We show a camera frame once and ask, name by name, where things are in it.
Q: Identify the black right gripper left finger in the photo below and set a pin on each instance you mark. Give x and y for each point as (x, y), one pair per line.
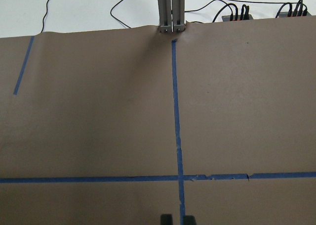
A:
(166, 219)

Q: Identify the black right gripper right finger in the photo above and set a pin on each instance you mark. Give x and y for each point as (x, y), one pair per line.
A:
(189, 220)

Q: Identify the left cable connector block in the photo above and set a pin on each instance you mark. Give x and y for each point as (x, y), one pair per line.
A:
(236, 14)

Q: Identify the cable connector block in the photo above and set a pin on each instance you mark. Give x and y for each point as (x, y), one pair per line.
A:
(236, 14)
(295, 9)

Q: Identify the aluminium frame post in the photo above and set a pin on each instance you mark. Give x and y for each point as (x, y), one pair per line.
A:
(171, 16)

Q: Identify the right cable connector block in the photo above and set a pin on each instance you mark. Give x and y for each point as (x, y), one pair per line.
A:
(295, 9)

